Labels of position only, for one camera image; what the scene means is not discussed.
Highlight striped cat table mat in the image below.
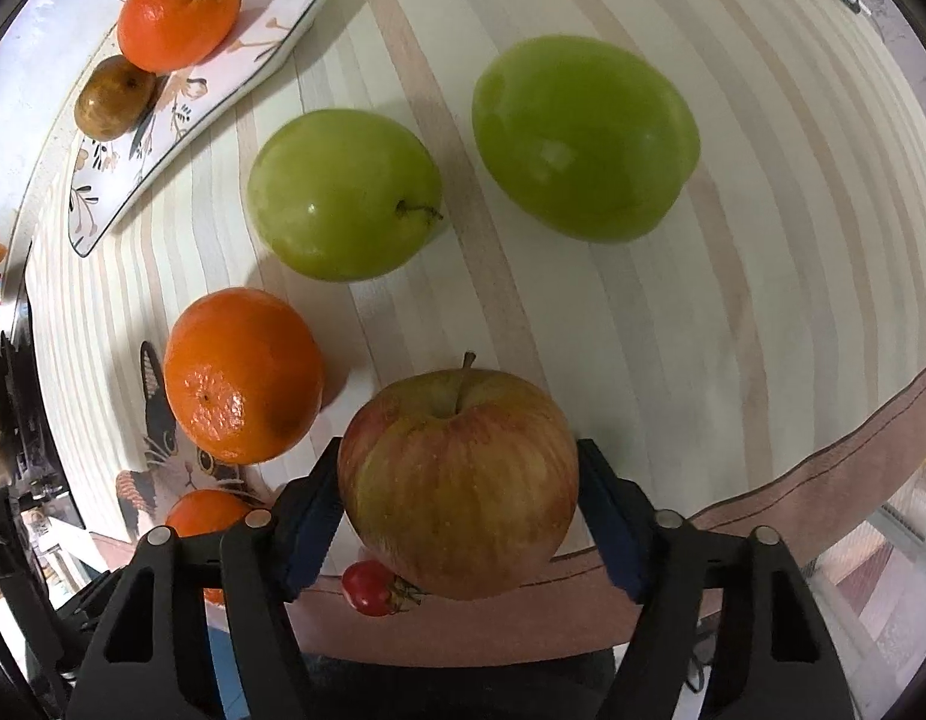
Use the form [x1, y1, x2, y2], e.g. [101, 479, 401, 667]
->
[13, 0, 926, 661]

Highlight large orange with stem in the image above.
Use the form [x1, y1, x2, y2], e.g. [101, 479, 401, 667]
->
[117, 0, 246, 74]

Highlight red cherry tomato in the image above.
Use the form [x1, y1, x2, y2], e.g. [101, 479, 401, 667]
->
[341, 559, 426, 618]

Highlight orange mandarin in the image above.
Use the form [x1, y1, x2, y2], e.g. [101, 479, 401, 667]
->
[163, 287, 325, 466]
[164, 489, 255, 605]

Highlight brown kiwi fruit centre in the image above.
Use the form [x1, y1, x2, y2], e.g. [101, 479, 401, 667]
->
[74, 55, 158, 142]

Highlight red yellow apple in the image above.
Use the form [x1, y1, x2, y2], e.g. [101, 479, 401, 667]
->
[337, 351, 581, 601]

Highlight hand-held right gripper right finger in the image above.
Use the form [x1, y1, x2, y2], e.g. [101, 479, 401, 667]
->
[578, 438, 861, 720]

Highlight floral white oval plate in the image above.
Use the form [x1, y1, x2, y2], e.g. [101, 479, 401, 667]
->
[67, 0, 342, 257]

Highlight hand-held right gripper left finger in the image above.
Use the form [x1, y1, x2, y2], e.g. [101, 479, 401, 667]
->
[65, 436, 344, 720]

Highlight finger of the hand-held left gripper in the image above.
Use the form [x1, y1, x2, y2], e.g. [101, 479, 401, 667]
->
[0, 491, 85, 720]

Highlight person's dark trousers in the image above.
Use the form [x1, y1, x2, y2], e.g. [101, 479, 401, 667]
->
[302, 645, 618, 720]

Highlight green apple with stem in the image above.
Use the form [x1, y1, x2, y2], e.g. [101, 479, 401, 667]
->
[247, 109, 444, 284]

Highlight black cooktop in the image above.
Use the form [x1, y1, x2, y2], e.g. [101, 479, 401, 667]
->
[0, 330, 70, 500]

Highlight large green apple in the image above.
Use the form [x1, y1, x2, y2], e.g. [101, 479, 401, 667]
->
[472, 35, 701, 244]

